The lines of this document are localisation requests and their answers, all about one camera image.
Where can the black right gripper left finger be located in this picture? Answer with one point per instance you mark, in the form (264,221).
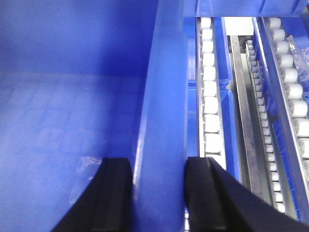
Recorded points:
(105,205)

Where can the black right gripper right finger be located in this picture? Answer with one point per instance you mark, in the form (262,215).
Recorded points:
(217,202)

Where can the large blue plastic bin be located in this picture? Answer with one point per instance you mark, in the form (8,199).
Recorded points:
(81,80)

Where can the blue bin lower shelf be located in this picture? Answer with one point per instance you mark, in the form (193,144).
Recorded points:
(227,98)

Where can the white roller track near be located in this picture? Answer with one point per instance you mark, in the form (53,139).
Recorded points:
(209,108)

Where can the white roller track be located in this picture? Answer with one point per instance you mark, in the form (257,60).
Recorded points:
(209,108)
(293,92)

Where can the small roller track middle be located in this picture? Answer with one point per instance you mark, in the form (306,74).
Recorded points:
(273,178)

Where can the white roller track right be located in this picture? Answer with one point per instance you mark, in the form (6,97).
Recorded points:
(293,92)

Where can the grey steel beam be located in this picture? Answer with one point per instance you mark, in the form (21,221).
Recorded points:
(246,122)

